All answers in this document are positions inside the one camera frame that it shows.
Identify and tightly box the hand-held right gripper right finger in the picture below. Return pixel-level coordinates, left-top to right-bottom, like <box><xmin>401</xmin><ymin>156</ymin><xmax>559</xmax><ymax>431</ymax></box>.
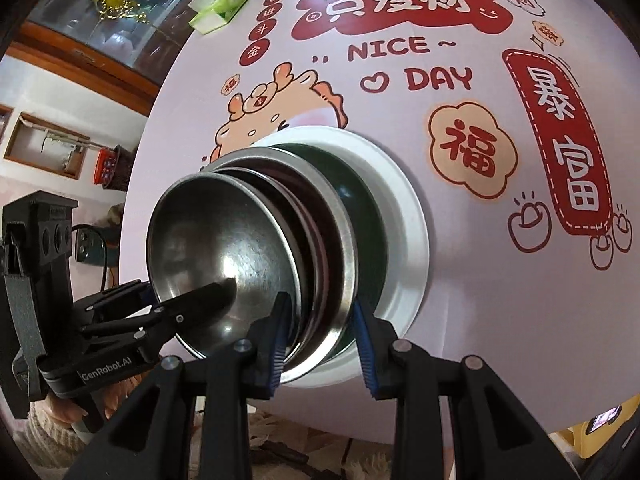
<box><xmin>350</xmin><ymin>297</ymin><xmax>576</xmax><ymax>480</ymax></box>

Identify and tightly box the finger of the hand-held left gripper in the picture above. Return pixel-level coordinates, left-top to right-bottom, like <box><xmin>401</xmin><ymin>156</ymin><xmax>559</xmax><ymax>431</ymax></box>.
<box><xmin>74</xmin><ymin>280</ymin><xmax>154</xmax><ymax>322</ymax></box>
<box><xmin>80</xmin><ymin>281</ymin><xmax>239</xmax><ymax>361</ymax></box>

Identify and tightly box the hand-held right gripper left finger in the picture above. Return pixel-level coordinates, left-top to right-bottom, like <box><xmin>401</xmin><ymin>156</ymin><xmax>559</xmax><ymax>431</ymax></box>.
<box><xmin>62</xmin><ymin>291</ymin><xmax>293</xmax><ymax>480</ymax></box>

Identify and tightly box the small steel bowl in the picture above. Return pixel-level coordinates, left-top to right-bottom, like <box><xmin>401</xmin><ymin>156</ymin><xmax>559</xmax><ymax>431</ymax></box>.
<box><xmin>146</xmin><ymin>172</ymin><xmax>303</xmax><ymax>361</ymax></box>

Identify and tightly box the pink steel bowl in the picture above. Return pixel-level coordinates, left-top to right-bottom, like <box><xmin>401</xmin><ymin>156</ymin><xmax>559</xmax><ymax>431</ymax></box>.
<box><xmin>220</xmin><ymin>166</ymin><xmax>333</xmax><ymax>368</ymax></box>

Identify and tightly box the green plate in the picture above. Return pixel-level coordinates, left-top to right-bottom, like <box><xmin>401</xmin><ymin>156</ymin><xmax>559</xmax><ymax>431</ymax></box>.
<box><xmin>272</xmin><ymin>142</ymin><xmax>390</xmax><ymax>356</ymax></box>

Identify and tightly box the large steel bowl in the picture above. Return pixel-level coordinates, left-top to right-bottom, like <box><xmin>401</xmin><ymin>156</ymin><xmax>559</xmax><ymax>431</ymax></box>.
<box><xmin>201</xmin><ymin>146</ymin><xmax>360</xmax><ymax>385</ymax></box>

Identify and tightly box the white plate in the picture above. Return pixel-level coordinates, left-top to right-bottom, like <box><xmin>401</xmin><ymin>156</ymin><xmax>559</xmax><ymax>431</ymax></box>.
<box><xmin>245</xmin><ymin>126</ymin><xmax>430</xmax><ymax>388</ymax></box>

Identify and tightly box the person's left forearm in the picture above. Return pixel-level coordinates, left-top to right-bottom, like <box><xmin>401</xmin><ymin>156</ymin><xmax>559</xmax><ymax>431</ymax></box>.
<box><xmin>25</xmin><ymin>405</ymin><xmax>86</xmax><ymax>457</ymax></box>

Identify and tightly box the person's left hand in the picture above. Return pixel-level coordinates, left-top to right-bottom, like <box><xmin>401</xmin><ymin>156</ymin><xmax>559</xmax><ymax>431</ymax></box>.
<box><xmin>49</xmin><ymin>399</ymin><xmax>92</xmax><ymax>427</ymax></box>

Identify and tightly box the wooden framed glass door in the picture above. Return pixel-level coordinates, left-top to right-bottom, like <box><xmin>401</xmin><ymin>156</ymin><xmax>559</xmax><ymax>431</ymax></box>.
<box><xmin>20</xmin><ymin>0</ymin><xmax>241</xmax><ymax>103</ymax></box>

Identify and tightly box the green tissue box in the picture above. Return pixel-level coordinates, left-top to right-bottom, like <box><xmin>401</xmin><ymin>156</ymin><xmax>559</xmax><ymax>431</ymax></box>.
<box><xmin>189</xmin><ymin>0</ymin><xmax>251</xmax><ymax>36</ymax></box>

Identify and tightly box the gold door ornament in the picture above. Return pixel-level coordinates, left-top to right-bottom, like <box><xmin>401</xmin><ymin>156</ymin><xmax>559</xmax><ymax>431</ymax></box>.
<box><xmin>80</xmin><ymin>0</ymin><xmax>151</xmax><ymax>23</ymax></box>

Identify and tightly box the black cable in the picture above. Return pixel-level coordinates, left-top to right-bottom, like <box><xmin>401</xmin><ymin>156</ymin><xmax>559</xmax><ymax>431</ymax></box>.
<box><xmin>70</xmin><ymin>225</ymin><xmax>122</xmax><ymax>292</ymax></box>

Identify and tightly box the wooden picture frame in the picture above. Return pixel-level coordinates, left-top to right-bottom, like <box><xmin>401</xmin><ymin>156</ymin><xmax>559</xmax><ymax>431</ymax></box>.
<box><xmin>5</xmin><ymin>112</ymin><xmax>91</xmax><ymax>181</ymax></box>

